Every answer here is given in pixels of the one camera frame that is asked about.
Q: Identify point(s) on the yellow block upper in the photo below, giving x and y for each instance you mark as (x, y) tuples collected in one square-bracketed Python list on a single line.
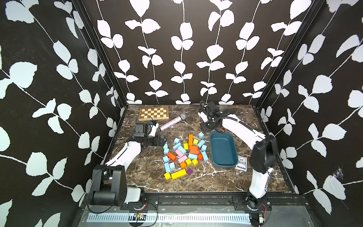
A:
[(185, 145)]

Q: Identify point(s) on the wooden chessboard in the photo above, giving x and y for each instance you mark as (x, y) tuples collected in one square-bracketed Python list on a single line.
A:
[(153, 113)]

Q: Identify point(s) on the purple cube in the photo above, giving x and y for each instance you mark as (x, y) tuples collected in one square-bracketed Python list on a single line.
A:
[(189, 171)]

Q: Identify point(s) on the pink block lower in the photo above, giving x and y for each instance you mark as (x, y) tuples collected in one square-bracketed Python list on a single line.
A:
[(182, 159)]

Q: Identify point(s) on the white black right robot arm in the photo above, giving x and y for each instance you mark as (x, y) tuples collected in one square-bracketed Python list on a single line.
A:
[(264, 149)]

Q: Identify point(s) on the red block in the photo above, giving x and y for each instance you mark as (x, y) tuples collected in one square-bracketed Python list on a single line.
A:
[(195, 152), (193, 148), (171, 156)]

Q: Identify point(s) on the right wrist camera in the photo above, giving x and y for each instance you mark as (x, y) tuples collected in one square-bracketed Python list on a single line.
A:
[(210, 109)]

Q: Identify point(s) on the playing card box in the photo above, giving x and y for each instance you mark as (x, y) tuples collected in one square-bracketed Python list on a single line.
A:
[(242, 164)]

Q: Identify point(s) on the dark teal plastic tray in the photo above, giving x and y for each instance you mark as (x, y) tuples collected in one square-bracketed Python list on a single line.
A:
[(223, 150)]

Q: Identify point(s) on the light blue thin block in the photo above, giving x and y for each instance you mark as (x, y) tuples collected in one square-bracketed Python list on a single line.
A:
[(175, 147)]

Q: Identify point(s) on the small yellow cube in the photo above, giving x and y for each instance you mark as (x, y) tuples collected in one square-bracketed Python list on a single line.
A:
[(167, 176)]

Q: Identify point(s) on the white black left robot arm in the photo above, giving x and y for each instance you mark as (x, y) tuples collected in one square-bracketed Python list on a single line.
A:
[(109, 185)]

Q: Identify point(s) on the white slotted cable duct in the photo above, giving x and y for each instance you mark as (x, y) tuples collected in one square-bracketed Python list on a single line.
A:
[(169, 218)]

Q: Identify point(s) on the pink block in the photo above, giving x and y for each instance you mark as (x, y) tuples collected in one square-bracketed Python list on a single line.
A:
[(182, 159), (179, 153)]

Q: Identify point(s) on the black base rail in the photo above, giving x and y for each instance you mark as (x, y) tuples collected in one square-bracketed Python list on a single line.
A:
[(236, 200)]

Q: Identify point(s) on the pink block upper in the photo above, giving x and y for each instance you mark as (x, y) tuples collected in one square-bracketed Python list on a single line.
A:
[(179, 153)]

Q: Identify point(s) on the purple glitter microphone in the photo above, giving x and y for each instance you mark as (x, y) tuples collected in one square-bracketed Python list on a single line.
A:
[(173, 122)]

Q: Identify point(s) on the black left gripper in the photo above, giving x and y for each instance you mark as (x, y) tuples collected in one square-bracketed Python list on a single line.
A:
[(161, 141)]

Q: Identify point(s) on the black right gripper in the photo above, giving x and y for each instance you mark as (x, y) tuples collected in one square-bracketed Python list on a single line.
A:
[(203, 124)]

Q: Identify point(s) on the orange cube lower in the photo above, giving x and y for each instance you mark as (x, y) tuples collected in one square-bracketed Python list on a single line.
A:
[(183, 165)]

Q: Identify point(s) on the light blue angled block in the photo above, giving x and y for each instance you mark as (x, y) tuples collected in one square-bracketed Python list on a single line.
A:
[(182, 150)]

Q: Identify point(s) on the tall orange block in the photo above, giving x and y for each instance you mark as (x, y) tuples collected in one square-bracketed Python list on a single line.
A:
[(190, 143)]

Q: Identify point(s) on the lime green cube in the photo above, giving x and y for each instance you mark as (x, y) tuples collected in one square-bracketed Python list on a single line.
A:
[(195, 142)]

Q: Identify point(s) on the red block left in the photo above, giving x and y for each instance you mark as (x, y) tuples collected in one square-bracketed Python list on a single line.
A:
[(171, 156)]

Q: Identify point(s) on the long yellow block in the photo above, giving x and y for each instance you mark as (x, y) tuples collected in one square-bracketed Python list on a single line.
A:
[(178, 174)]

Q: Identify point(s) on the yellow cube lower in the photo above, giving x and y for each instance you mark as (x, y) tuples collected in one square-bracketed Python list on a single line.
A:
[(195, 162)]

